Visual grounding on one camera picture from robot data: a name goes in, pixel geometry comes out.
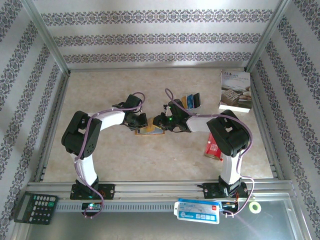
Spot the orange-framed blue picture card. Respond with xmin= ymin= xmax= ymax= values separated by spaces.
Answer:
xmin=134 ymin=117 xmax=166 ymax=137

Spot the clear acrylic card stand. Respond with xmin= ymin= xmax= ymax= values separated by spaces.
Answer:
xmin=179 ymin=92 xmax=203 ymax=111

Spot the red cardboard box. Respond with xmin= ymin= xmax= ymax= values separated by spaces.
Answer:
xmin=204 ymin=132 xmax=223 ymax=161

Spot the white book with stones cover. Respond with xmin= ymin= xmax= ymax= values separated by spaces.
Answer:
xmin=218 ymin=69 xmax=253 ymax=113

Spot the blue and white wipes pack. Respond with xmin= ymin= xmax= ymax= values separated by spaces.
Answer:
xmin=173 ymin=197 xmax=222 ymax=225

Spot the controller board with LEDs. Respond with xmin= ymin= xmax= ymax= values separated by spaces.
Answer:
xmin=81 ymin=202 xmax=103 ymax=212

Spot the green tape roll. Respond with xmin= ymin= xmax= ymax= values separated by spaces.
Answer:
xmin=248 ymin=201 xmax=262 ymax=214

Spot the black desk calculator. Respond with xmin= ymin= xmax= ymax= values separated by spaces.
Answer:
xmin=13 ymin=191 xmax=59 ymax=225

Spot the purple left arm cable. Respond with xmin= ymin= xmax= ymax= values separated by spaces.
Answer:
xmin=74 ymin=91 xmax=147 ymax=220

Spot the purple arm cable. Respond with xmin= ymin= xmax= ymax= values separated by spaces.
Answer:
xmin=164 ymin=87 xmax=256 ymax=219
xmin=74 ymin=91 xmax=147 ymax=220

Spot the aluminium frame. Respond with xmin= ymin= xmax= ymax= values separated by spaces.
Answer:
xmin=21 ymin=0 xmax=300 ymax=201

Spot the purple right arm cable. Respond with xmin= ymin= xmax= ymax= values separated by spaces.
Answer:
xmin=164 ymin=87 xmax=256 ymax=219

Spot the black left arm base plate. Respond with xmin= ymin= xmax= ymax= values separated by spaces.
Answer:
xmin=69 ymin=182 xmax=117 ymax=201

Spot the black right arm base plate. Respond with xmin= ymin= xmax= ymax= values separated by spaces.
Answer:
xmin=202 ymin=182 xmax=249 ymax=200

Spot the grey slotted cable duct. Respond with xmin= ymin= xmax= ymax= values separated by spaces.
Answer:
xmin=54 ymin=201 xmax=176 ymax=214

